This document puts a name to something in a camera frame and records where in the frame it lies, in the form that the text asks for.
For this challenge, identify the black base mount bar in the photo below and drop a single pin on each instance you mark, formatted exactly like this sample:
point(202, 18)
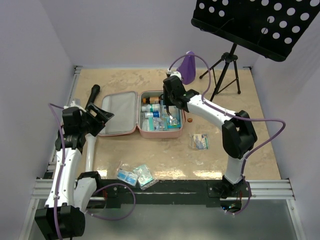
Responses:
point(208, 193)

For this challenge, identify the black microphone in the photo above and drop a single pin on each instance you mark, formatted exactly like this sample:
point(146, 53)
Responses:
point(95, 90)

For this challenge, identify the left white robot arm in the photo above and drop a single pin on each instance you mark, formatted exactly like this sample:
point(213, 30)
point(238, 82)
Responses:
point(63, 215)

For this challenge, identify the black handled scissors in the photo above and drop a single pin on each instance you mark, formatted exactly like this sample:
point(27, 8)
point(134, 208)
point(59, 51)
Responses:
point(167, 108)

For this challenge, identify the pink medicine kit case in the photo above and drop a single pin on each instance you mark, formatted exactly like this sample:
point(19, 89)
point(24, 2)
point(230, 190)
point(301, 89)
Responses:
point(126, 107)

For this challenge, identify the teal blister pack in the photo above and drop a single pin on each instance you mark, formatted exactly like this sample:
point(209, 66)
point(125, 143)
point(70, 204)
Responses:
point(145, 177)

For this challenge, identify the black music stand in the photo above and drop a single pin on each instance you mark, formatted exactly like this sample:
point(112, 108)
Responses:
point(274, 29)

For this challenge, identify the white green bottle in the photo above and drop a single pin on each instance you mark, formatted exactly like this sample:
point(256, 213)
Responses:
point(151, 108)

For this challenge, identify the large blue packet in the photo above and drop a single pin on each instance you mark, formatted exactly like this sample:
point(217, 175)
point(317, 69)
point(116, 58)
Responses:
point(171, 123)

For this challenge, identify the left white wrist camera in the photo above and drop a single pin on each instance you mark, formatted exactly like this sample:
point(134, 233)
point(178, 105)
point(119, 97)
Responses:
point(74, 103)

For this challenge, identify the white tube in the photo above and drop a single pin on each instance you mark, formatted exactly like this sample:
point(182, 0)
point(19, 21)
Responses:
point(91, 142)

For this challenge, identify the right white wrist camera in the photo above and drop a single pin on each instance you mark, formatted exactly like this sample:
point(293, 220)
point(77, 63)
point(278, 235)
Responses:
point(170, 73)

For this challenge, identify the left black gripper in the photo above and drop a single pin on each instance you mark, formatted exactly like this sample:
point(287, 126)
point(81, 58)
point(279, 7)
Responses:
point(99, 119)

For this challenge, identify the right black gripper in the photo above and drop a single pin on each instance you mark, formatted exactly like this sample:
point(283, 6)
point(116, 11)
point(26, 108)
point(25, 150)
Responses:
point(166, 101)

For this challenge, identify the white blue small bottle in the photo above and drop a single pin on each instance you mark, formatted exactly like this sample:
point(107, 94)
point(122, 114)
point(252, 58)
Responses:
point(155, 114)

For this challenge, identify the purple metronome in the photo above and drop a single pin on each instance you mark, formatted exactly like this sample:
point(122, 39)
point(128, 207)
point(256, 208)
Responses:
point(187, 68)

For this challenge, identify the bandage packet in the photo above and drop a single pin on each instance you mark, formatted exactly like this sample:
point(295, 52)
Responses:
point(199, 141)

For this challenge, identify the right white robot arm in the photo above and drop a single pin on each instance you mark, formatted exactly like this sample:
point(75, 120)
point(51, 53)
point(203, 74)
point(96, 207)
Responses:
point(238, 133)

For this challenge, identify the blue white sachet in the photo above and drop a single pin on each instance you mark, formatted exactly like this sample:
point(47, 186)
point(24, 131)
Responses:
point(126, 176)

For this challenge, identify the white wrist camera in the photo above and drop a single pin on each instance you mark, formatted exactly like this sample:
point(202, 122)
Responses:
point(170, 73)
point(74, 103)

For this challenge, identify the teal topped zip bag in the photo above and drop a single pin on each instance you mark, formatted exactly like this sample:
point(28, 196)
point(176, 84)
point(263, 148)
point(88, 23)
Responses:
point(157, 124)

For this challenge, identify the brown medicine bottle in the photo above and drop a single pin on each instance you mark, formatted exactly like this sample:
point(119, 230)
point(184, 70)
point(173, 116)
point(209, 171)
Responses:
point(151, 100)

